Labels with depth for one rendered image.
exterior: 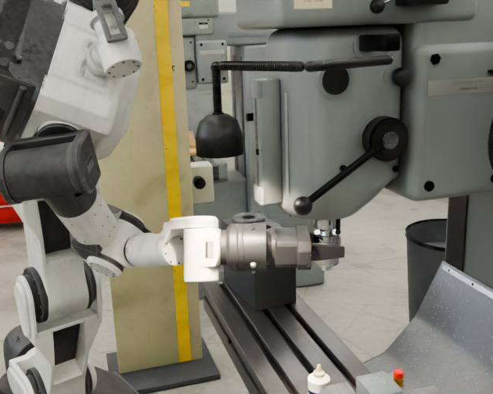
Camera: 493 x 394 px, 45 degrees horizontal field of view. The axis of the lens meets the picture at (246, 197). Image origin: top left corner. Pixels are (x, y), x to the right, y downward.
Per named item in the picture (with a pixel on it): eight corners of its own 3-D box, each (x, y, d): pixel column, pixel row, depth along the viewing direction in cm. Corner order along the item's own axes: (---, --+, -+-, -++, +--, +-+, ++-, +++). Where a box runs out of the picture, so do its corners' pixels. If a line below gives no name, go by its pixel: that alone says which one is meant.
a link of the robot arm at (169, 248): (198, 215, 105) (155, 220, 115) (198, 265, 104) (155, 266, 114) (225, 216, 110) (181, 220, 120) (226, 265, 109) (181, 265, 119)
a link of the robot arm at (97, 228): (77, 266, 129) (36, 218, 109) (105, 216, 134) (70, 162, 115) (124, 282, 126) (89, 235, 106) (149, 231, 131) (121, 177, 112)
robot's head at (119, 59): (96, 86, 106) (112, 59, 99) (80, 37, 108) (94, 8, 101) (129, 83, 110) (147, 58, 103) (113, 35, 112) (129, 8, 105)
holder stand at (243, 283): (254, 312, 150) (252, 238, 145) (223, 281, 170) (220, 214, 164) (296, 302, 155) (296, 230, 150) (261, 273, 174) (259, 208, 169)
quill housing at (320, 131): (300, 234, 95) (298, 26, 86) (260, 202, 114) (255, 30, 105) (405, 220, 100) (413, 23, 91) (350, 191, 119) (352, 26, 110)
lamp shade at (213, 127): (186, 155, 89) (183, 113, 88) (220, 147, 94) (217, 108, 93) (219, 160, 84) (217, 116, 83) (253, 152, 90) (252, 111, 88)
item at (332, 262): (340, 259, 111) (340, 233, 110) (337, 268, 107) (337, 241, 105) (315, 257, 112) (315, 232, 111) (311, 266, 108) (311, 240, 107)
